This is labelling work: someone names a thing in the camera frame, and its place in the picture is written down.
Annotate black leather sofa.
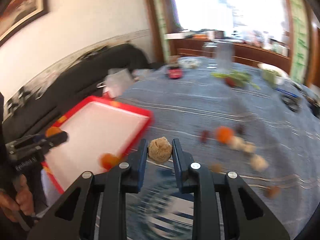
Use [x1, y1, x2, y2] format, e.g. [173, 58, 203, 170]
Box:
[2, 43, 151, 142]

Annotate glass pitcher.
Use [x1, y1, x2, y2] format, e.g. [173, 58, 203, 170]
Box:
[202, 41, 234, 73]

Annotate orange tangerine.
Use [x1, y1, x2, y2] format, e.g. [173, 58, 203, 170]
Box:
[99, 153, 121, 170]
[215, 126, 234, 144]

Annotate red label jar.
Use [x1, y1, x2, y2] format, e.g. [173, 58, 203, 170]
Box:
[167, 64, 183, 80]

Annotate wooden counter cabinet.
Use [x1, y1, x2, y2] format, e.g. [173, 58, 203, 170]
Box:
[169, 38, 291, 74]

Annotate left hand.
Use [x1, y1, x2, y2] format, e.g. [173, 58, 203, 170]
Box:
[1, 175, 34, 223]

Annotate white bowl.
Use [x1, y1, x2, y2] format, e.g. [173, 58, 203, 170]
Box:
[258, 63, 290, 86]

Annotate white plastic bag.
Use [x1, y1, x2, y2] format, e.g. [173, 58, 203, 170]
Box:
[97, 68, 135, 99]

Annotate framed horse painting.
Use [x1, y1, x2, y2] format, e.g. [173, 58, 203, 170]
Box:
[1, 0, 49, 44]

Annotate blue plaid tablecloth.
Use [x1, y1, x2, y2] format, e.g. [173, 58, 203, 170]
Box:
[116, 58, 319, 239]

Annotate beige round walnut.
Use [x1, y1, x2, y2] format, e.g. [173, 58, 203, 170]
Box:
[148, 137, 172, 164]

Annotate green vegetable leaves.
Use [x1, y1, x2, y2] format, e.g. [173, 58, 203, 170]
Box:
[211, 71, 260, 90]

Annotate black scissors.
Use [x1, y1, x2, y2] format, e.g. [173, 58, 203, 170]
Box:
[280, 95, 300, 112]

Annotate red shallow tray box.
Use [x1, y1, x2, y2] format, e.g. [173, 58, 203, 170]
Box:
[42, 96, 153, 193]

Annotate red jujube date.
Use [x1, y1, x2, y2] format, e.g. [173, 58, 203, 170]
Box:
[200, 130, 210, 144]

